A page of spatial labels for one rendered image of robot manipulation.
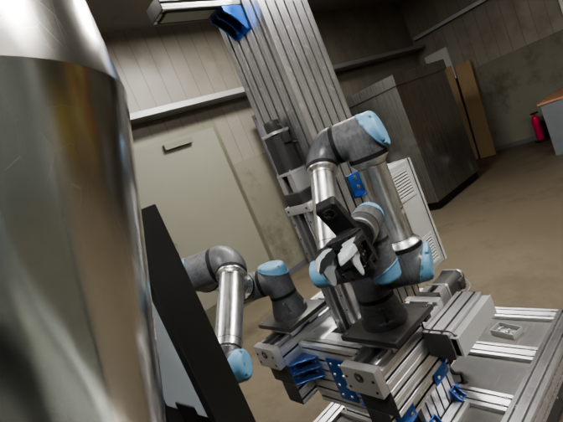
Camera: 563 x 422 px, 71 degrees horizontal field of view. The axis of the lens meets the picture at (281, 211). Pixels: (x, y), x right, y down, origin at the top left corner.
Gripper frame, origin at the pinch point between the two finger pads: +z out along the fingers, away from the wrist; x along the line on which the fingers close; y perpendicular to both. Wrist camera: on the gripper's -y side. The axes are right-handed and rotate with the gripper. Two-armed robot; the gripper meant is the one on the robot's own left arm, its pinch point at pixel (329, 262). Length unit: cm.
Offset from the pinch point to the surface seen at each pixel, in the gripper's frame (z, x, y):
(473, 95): -767, -68, 20
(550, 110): -586, -130, 80
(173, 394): 23.7, 20.7, 2.5
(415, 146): -483, 32, 31
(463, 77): -775, -67, -17
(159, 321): 25.6, 13.0, -8.4
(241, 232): -333, 234, 12
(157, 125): -300, 236, -139
